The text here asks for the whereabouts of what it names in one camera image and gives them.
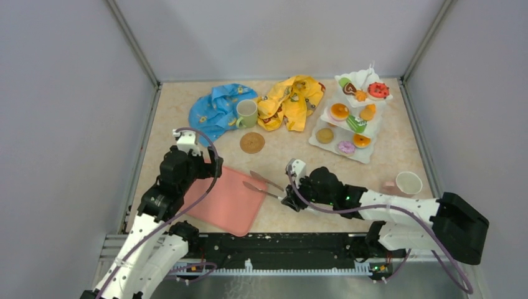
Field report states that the metal tongs white handle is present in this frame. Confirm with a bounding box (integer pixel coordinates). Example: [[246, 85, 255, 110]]
[[242, 169, 321, 213]]

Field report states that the woven rattan coaster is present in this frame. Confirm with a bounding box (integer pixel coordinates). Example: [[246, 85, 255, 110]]
[[240, 132, 265, 154]]

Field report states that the green round macaron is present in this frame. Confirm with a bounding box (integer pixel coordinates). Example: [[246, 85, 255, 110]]
[[338, 77, 351, 88]]

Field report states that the round tan muffin cake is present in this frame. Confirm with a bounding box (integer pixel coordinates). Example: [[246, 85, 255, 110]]
[[315, 128, 334, 144]]

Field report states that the pink plastic tray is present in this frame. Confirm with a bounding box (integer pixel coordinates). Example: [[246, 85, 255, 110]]
[[187, 166, 266, 237]]

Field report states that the green mug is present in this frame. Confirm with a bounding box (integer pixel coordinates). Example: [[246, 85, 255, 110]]
[[235, 100, 258, 129]]

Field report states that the brown heart cookie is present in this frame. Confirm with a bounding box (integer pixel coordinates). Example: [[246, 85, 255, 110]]
[[342, 82, 357, 96]]

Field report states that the white tiered dessert stand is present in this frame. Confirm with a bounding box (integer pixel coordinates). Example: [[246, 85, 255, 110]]
[[308, 62, 394, 164]]

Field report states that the round yellow cracker biscuit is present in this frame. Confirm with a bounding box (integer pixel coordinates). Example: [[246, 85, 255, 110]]
[[359, 108, 375, 121]]

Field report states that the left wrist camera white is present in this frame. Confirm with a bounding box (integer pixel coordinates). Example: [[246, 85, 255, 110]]
[[172, 129, 202, 156]]

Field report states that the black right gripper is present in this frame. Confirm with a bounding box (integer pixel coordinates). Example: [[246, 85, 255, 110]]
[[281, 172, 335, 211]]

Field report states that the purple sprinkled donut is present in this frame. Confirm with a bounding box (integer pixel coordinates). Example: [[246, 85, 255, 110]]
[[336, 141, 356, 156]]

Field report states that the green cake slice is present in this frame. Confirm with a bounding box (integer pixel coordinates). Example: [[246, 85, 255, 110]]
[[346, 115, 368, 133]]

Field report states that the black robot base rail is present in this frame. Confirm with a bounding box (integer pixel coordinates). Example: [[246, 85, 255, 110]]
[[181, 233, 407, 271]]

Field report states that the pink cup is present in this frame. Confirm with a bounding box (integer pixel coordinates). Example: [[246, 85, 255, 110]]
[[382, 171, 423, 197]]

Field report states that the orange swirl cookie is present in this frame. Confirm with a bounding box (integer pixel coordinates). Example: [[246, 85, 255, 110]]
[[355, 90, 368, 102]]

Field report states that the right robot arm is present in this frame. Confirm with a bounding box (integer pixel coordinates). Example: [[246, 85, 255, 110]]
[[283, 164, 489, 265]]

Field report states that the blue patterned cloth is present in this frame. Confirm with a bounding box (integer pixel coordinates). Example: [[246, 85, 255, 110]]
[[188, 83, 257, 141]]

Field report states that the orange glazed bun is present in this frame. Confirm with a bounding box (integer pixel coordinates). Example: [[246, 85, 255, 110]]
[[352, 134, 371, 149]]

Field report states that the yellow patterned cloth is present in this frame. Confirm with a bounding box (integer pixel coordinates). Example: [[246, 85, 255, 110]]
[[257, 75, 326, 132]]

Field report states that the red orange donut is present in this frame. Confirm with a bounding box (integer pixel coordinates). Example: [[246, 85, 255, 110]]
[[367, 82, 390, 101]]

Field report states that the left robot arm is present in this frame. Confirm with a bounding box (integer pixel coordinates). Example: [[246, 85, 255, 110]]
[[81, 146, 223, 298]]

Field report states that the yellow orange pastry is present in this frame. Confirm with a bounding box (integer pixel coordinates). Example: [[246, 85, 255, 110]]
[[329, 103, 350, 121]]

